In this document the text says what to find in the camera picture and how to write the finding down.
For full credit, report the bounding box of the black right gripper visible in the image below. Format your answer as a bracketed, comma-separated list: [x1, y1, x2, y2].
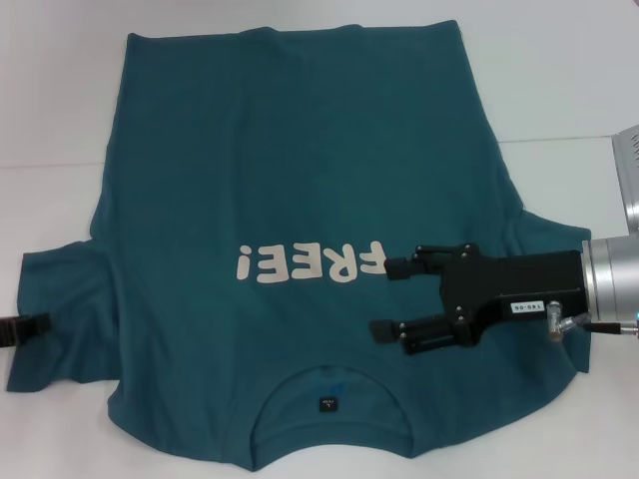
[368, 242, 590, 356]

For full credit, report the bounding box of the teal t-shirt with FREE print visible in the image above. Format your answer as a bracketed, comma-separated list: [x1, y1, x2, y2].
[4, 18, 593, 473]

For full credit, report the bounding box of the silver right cable plug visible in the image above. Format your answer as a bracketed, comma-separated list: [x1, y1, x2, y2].
[544, 299, 575, 341]

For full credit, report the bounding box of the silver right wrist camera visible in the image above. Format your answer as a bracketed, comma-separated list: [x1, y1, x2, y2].
[612, 124, 639, 232]

